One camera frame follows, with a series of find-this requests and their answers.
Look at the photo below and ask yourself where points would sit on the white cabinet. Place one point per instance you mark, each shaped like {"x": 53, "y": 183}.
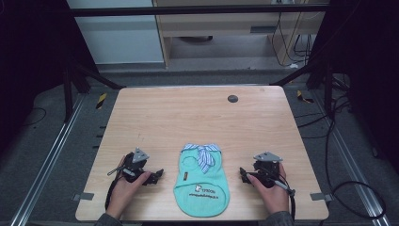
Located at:
{"x": 119, "y": 37}

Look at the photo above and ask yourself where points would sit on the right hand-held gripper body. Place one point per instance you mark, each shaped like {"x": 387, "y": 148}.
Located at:
{"x": 266, "y": 166}

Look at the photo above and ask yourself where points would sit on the light wooden desk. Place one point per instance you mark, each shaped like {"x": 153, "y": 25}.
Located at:
{"x": 219, "y": 26}

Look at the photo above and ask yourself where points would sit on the black horizontal frame bar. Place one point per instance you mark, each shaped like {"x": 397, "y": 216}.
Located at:
{"x": 194, "y": 10}

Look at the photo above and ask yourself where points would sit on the teal pet shirt striped collar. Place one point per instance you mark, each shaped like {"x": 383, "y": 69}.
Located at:
{"x": 200, "y": 185}

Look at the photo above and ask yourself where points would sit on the person's left hand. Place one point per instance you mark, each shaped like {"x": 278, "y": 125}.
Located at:
{"x": 125, "y": 194}

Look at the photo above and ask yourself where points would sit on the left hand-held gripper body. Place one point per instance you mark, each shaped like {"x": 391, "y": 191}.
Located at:
{"x": 137, "y": 163}

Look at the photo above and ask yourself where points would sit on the person's right hand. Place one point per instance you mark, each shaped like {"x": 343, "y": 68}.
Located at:
{"x": 273, "y": 197}

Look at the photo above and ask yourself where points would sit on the yellow black striped tape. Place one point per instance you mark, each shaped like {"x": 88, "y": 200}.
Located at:
{"x": 101, "y": 100}
{"x": 302, "y": 97}

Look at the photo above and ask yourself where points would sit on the black metal frame stand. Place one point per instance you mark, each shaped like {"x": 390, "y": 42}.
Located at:
{"x": 69, "y": 91}
{"x": 326, "y": 81}

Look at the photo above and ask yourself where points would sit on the aluminium floor rail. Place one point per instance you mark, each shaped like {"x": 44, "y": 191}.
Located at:
{"x": 47, "y": 163}
{"x": 351, "y": 163}

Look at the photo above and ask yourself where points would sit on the grey metal table bracket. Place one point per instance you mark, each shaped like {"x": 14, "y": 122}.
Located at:
{"x": 320, "y": 196}
{"x": 83, "y": 196}

